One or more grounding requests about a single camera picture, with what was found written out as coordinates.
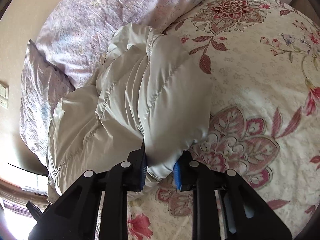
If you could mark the white wall socket plate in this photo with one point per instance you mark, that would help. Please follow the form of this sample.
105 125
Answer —
4 95

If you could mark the lilac crinkled duvet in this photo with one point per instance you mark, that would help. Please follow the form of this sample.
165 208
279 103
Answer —
70 46

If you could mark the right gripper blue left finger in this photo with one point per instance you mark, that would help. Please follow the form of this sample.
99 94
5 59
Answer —
93 197

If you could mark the floral quilted bedspread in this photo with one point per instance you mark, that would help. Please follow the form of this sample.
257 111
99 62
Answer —
263 56

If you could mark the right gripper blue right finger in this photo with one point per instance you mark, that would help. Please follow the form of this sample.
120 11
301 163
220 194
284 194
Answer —
225 204

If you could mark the white puffy down jacket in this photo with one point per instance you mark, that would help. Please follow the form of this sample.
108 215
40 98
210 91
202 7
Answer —
148 93

